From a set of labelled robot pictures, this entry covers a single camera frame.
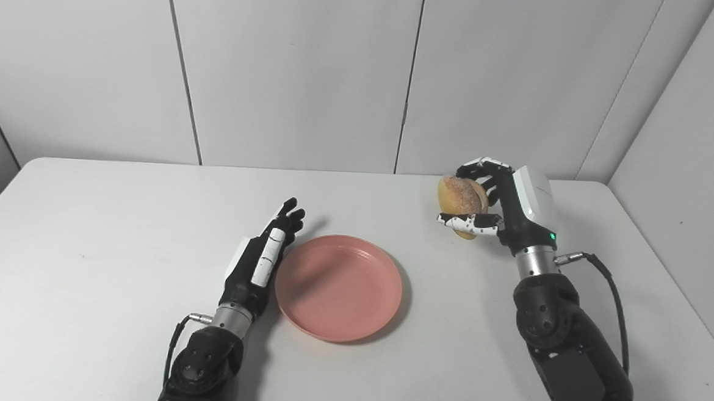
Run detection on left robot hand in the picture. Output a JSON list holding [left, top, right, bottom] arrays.
[[217, 194, 306, 325]]

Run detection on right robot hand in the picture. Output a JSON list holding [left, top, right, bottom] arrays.
[[435, 155, 562, 259]]

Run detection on bread roll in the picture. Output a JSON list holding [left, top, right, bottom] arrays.
[[435, 175, 491, 241]]

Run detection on pink plate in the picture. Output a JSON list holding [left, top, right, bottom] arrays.
[[272, 231, 406, 346]]

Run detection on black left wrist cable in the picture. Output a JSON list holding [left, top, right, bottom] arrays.
[[163, 311, 215, 389]]

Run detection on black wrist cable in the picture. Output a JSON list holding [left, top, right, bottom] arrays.
[[163, 311, 215, 389], [549, 250, 637, 375]]

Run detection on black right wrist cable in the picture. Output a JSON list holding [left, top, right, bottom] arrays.
[[549, 250, 637, 375]]

